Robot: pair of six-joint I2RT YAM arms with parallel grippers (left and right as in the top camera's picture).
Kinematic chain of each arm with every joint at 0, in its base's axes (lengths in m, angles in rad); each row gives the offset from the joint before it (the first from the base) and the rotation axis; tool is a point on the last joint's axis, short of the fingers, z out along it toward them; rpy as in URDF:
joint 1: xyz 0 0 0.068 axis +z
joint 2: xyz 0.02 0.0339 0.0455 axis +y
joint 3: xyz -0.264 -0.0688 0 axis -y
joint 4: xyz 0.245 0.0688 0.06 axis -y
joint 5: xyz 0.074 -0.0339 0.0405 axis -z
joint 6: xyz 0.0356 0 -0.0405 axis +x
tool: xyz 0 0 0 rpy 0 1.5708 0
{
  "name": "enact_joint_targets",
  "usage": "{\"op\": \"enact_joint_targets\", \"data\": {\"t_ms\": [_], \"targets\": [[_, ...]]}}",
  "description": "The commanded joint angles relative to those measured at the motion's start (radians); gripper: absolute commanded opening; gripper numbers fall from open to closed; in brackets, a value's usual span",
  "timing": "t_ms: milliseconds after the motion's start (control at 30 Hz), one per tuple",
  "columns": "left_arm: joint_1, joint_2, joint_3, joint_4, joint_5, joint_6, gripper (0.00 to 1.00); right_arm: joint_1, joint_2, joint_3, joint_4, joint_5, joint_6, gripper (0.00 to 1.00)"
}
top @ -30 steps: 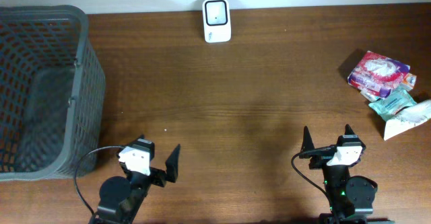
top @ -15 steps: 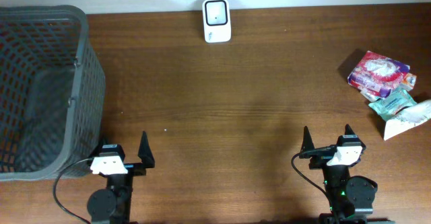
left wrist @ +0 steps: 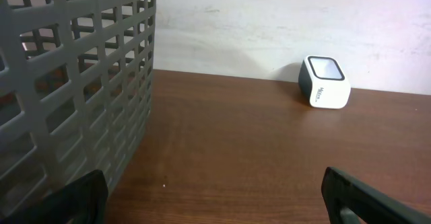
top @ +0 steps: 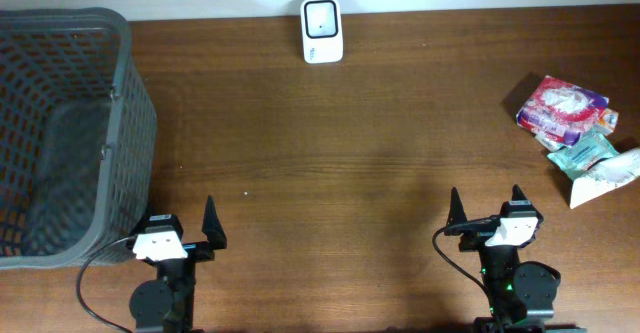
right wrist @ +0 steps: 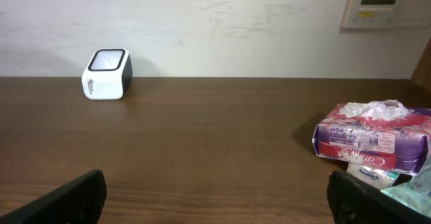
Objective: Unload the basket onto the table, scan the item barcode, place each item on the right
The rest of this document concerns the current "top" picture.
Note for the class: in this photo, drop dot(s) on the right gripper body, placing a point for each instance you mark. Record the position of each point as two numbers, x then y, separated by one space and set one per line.
472 243

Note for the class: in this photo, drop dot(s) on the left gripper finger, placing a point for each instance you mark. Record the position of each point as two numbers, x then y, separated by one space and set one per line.
142 223
212 228

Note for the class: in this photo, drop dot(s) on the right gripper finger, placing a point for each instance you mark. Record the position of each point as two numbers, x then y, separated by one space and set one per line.
518 194
456 213

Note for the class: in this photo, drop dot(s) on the teal wet wipes pouch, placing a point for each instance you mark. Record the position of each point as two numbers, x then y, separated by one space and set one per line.
576 160

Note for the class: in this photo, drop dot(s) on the red purple snack bag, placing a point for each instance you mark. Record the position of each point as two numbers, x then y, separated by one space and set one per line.
561 111

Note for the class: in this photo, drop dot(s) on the white tube gold cap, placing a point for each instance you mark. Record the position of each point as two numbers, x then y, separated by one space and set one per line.
604 177

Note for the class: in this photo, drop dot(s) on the small orange box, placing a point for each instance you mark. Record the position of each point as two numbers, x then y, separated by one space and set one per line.
607 122

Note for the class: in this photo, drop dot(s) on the green tissue pack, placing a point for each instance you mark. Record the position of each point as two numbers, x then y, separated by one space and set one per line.
548 143

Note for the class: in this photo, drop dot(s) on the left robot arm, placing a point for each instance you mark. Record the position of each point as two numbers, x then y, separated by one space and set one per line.
166 303

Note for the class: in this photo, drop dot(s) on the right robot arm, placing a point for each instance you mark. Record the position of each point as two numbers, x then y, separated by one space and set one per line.
520 294

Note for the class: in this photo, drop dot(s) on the white barcode scanner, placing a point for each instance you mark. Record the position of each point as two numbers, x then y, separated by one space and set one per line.
322 33

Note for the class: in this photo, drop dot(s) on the grey plastic mesh basket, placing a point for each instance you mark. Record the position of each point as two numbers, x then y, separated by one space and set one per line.
78 132

